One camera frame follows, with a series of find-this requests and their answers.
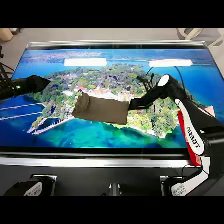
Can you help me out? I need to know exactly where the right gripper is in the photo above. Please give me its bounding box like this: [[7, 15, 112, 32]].
[[128, 88, 161, 111]]

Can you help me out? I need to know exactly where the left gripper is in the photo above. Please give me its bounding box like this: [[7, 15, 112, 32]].
[[27, 74, 52, 95]]

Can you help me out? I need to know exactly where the olive green shirt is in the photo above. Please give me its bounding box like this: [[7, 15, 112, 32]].
[[71, 91, 131, 126]]

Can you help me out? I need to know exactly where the tan round object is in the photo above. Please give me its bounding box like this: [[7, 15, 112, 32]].
[[0, 27, 15, 43]]

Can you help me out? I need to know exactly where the pink garment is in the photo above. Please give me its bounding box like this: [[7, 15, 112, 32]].
[[203, 104, 216, 117]]

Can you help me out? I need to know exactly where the white chair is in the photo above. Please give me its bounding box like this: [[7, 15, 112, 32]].
[[176, 27, 224, 47]]

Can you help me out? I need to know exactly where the black cable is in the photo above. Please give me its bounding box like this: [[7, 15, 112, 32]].
[[0, 61, 15, 82], [144, 64, 188, 92]]

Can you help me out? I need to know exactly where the silver frame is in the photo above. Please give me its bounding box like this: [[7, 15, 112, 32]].
[[0, 39, 224, 197]]

